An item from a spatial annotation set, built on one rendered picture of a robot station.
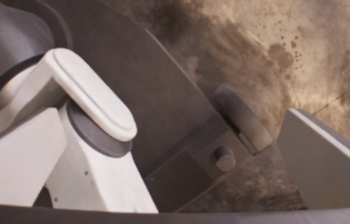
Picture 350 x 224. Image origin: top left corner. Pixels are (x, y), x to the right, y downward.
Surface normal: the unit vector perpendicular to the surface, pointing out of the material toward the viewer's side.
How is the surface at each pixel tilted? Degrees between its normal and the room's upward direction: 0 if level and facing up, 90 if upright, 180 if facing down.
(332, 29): 0
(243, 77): 0
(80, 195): 39
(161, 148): 0
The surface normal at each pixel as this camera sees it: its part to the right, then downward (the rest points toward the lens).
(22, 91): 0.27, -0.02
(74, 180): -0.44, -0.26
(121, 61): -0.03, 0.25
